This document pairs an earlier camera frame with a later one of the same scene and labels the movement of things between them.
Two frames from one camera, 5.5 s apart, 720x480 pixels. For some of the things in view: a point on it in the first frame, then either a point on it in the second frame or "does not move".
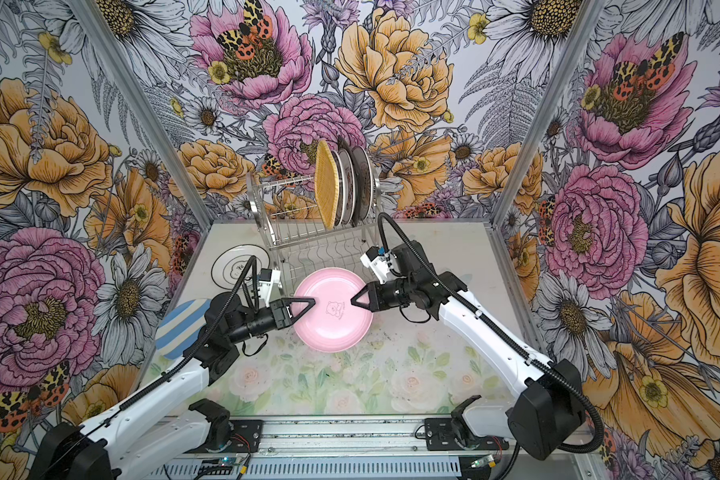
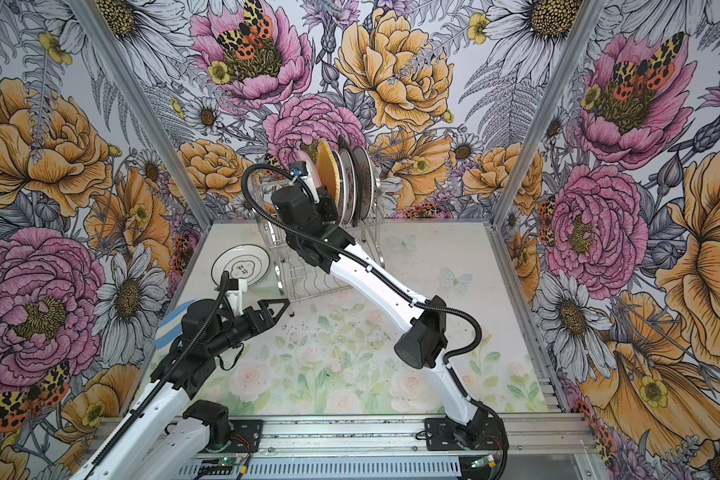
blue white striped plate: x=179 y=326 does not move
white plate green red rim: x=341 y=188 does not move
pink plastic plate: x=333 y=323 → x=300 y=156
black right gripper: x=377 y=301 → x=331 y=209
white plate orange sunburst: x=367 y=192 does not move
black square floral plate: x=345 y=144 does not move
